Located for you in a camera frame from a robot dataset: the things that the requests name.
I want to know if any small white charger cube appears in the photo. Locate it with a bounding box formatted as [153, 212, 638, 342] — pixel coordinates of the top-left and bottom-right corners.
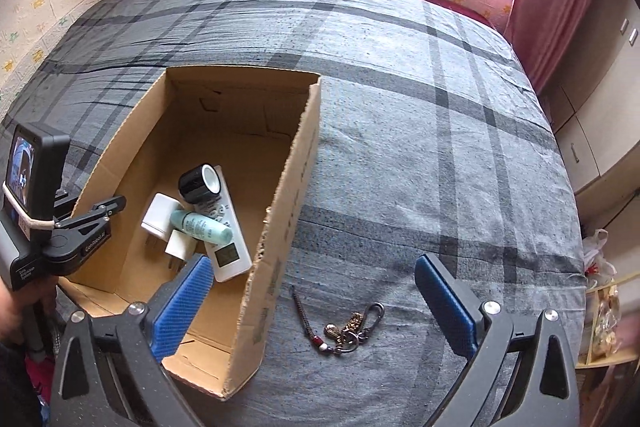
[165, 229, 198, 262]

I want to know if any white air conditioner remote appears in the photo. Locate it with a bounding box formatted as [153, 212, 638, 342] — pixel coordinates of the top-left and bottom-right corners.
[195, 164, 252, 283]

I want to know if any brass keychain with carabiner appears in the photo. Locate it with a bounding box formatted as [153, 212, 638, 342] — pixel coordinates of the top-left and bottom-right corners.
[290, 286, 385, 357]

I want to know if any mint green small bottle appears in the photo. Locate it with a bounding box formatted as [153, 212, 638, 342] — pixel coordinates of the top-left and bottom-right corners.
[170, 210, 233, 245]

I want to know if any white charger plug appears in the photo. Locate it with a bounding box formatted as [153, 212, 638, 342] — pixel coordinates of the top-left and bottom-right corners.
[141, 193, 183, 243]

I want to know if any black tape roll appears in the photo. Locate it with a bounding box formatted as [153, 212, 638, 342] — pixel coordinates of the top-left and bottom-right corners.
[178, 164, 221, 205]

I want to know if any person's left hand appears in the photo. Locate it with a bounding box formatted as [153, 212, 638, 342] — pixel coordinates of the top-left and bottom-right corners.
[0, 277, 58, 343]

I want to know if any white plastic bag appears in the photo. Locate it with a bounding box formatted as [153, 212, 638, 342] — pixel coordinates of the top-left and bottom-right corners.
[582, 229, 617, 289]

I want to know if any wooden shelf with items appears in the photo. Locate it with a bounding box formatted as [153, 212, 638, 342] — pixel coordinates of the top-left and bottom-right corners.
[576, 271, 639, 426]

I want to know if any brown cardboard box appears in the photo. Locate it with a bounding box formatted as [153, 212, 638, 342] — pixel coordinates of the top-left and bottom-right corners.
[62, 65, 321, 401]

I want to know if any grey plaid bed sheet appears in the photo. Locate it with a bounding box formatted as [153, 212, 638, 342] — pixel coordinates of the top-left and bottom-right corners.
[1, 0, 586, 426]

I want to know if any beige wardrobe cabinet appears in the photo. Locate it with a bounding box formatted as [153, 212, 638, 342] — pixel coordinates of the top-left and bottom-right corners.
[540, 0, 639, 225]

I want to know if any black action camera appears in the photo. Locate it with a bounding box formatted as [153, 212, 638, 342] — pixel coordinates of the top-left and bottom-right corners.
[2, 122, 70, 231]

